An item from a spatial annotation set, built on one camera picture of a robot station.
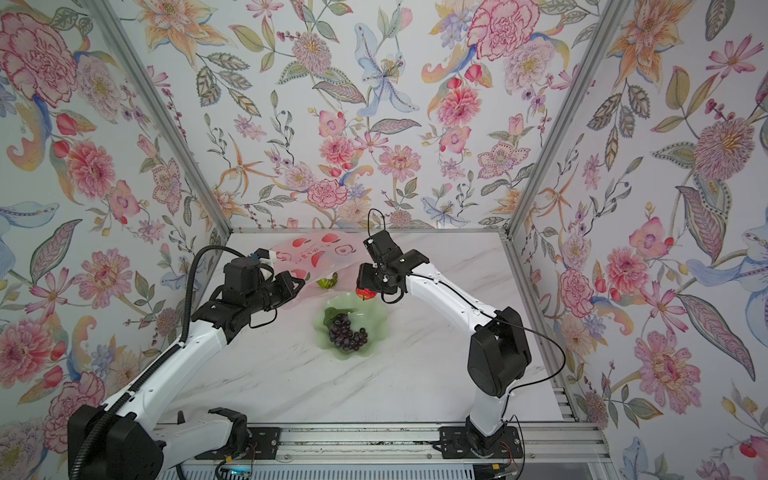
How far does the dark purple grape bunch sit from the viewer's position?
2.88 ft

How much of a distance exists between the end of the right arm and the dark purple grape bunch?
0.66 feet

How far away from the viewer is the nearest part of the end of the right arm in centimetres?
61
